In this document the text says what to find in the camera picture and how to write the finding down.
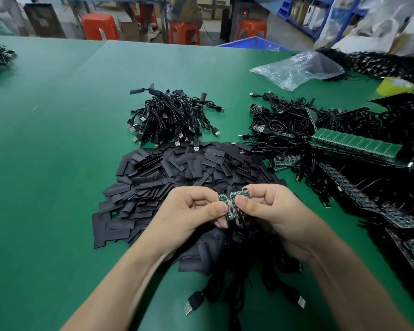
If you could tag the person's right hand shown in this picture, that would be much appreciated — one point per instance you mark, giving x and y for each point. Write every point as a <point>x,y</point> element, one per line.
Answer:
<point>283,213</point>

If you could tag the person's left hand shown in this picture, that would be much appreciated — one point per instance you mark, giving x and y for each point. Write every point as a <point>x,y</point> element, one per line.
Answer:
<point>179,217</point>

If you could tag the person's right thumb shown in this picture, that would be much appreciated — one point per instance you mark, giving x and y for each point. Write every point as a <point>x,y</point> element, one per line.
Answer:
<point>245,205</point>

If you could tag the person's left thumb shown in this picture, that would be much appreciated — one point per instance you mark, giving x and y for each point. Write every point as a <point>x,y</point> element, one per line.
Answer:
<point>215,210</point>

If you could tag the small green circuit board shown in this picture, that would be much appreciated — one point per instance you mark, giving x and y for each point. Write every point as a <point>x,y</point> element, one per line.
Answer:
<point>223,199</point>
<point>237,195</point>

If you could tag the person's left forearm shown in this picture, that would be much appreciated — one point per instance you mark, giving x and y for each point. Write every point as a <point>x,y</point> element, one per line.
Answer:
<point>124,289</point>

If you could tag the person's right forearm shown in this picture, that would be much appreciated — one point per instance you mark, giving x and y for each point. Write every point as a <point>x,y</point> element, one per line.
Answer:
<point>352,293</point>

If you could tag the pile of black heat-shrink sleeves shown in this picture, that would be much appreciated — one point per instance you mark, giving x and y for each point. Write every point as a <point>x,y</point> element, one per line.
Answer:
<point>179,175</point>

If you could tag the green circuit board panel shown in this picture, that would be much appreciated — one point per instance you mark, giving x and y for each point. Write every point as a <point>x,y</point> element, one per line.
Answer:
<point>358,144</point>

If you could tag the clear plastic bag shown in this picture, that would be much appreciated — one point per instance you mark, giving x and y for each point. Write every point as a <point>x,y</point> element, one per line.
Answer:
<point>296,68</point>

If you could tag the blue plastic bin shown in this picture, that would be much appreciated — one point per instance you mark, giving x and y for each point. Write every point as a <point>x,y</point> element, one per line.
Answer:
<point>252,43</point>

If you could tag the red plastic stool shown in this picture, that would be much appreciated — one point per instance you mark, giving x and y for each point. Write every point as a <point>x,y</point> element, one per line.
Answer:
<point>184,31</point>
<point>251,29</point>
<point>100,26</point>

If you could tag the yellow tape roll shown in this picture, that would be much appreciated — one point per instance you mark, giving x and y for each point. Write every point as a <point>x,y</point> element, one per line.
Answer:
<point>395,86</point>

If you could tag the small cardboard box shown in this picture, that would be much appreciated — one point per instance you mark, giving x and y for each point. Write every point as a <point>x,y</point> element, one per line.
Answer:
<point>130,30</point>

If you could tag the blue metal shelf rack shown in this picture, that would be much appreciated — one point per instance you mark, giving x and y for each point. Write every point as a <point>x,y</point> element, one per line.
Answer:
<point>317,10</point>

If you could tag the white plastic bags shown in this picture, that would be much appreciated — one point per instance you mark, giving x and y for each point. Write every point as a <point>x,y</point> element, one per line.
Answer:
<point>383,24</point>

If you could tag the brown cardboard box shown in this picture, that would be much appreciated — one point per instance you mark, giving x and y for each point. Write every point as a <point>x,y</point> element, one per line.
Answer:
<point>45,20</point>

